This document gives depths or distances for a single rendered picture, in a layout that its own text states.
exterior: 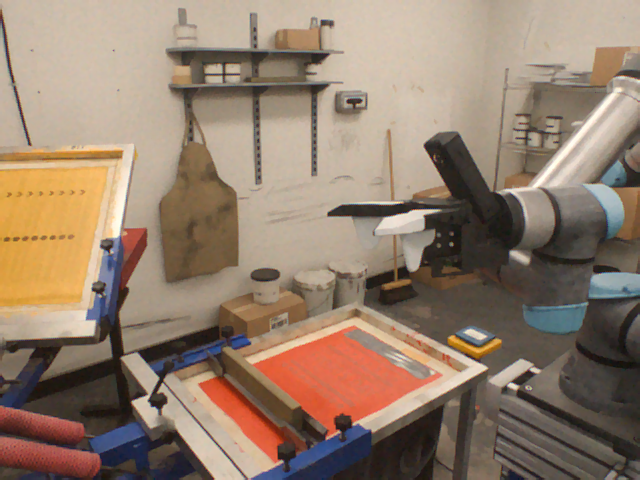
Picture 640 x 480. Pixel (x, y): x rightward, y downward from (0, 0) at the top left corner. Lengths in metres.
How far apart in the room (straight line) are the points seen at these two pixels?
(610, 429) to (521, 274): 0.39
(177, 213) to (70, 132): 0.76
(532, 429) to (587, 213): 0.59
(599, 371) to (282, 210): 3.00
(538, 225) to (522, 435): 0.63
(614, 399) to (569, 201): 0.48
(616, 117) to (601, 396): 0.48
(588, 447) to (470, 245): 0.61
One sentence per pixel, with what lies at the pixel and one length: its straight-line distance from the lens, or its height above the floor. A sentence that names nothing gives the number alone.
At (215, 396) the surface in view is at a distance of 1.55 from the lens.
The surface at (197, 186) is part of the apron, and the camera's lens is 3.37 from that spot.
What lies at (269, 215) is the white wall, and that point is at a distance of 3.74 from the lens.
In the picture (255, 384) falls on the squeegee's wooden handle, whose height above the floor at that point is 1.04.
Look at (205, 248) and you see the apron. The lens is 3.48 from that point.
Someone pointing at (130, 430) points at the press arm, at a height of 1.04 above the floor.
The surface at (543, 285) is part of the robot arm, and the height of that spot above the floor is 1.57.
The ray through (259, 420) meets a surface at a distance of 1.45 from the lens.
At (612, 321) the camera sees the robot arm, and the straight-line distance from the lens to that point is 1.00.
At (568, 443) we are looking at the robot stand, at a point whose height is 1.16.
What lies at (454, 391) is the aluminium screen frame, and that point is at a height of 0.97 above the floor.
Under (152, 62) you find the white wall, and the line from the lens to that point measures 3.26.
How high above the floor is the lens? 1.83
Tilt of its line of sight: 18 degrees down
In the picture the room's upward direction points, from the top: straight up
